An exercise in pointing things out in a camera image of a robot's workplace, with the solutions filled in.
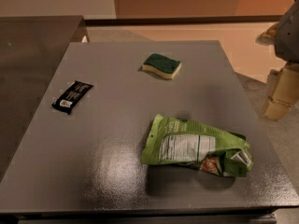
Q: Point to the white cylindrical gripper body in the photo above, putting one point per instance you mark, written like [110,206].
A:
[289,37]

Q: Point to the green snack bag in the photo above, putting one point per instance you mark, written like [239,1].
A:
[198,146]

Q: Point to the black rxbar chocolate wrapper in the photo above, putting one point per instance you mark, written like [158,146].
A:
[66,102]

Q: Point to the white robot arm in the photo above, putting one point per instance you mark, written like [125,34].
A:
[287,38]

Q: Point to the green and yellow sponge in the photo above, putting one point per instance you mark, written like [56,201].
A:
[161,66]

